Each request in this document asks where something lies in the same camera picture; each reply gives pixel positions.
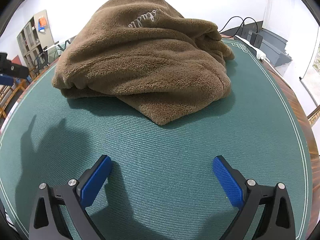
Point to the grey glass-door cabinet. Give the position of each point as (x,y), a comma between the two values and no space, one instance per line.
(30,40)

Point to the orange packet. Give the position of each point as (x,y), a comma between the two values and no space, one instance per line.
(43,21)

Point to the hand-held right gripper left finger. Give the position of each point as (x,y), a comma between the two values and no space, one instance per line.
(96,182)

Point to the white power strip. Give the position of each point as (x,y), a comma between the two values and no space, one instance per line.
(256,51)

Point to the blue packet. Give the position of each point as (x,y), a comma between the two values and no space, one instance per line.
(41,28)

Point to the wooden chair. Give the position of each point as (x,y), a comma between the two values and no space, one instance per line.
(10,92)

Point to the green table mat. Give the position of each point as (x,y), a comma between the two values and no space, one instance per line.
(162,142)

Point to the brown fleece sweater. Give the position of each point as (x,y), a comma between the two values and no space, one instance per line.
(140,62)

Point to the black power adapter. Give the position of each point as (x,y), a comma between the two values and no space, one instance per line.
(256,40)
(244,33)

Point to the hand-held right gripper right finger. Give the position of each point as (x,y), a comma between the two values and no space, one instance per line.
(226,180)

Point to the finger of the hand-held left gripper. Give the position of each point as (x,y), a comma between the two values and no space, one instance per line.
(17,72)

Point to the black metal chair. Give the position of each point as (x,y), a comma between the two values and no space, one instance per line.
(41,60)

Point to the glass table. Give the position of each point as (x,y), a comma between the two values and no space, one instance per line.
(58,47)

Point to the grey stair steps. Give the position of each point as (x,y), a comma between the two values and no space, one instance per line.
(277,47)

